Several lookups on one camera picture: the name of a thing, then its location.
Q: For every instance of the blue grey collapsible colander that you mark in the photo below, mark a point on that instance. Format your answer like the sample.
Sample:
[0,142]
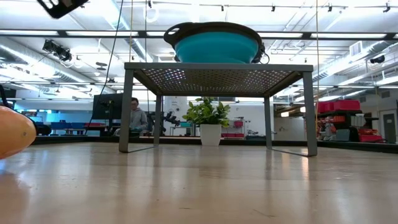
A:
[217,46]

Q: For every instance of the small green potted plant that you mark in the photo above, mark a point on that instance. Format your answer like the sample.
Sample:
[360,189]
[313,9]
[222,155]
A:
[210,133]

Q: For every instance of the grey perforated metal shelf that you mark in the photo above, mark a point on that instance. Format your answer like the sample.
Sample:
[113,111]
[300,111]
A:
[217,67]

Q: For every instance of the person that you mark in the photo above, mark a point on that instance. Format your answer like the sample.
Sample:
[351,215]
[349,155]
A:
[138,119]

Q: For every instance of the black computer monitor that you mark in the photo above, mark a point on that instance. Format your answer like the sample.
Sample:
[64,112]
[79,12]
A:
[107,105]

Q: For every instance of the storage bin rack cart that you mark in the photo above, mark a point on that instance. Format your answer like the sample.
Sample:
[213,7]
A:
[345,105]

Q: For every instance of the yellow mango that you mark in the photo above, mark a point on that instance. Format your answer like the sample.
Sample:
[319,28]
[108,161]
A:
[15,133]

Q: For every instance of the black aluminium table frame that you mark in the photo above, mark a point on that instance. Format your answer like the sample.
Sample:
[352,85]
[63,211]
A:
[93,140]

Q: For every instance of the black ceiling-mounted camera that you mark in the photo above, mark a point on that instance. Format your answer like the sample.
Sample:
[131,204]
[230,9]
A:
[57,50]

